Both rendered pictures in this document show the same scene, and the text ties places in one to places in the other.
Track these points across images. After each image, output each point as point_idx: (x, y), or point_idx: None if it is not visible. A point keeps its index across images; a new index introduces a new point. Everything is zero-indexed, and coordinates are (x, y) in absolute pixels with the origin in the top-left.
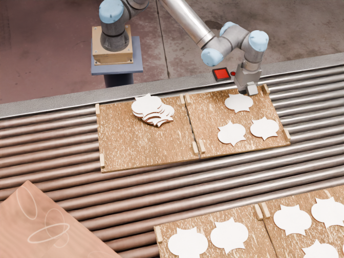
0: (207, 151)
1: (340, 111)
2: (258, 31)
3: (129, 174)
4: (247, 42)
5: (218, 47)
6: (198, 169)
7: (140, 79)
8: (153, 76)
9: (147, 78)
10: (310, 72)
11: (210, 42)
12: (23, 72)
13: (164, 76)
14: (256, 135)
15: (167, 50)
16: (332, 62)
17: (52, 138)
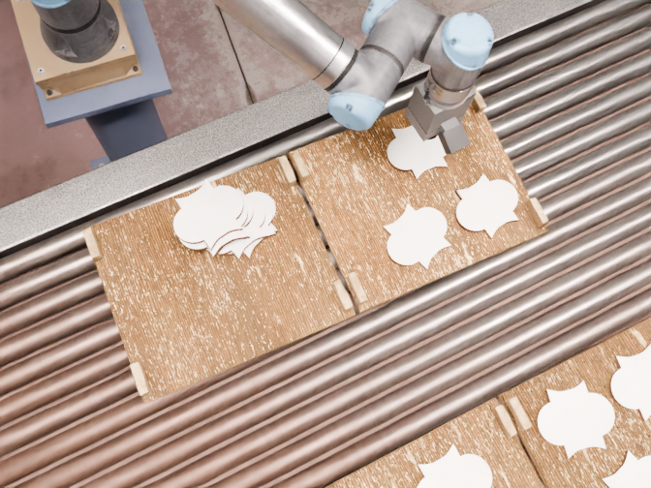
0: (370, 294)
1: (643, 116)
2: (464, 17)
3: (209, 385)
4: (440, 50)
5: (371, 84)
6: (358, 339)
7: (156, 33)
8: (184, 18)
9: (172, 26)
10: (567, 23)
11: (347, 76)
12: None
13: (209, 12)
14: (472, 228)
15: None
16: None
17: (5, 335)
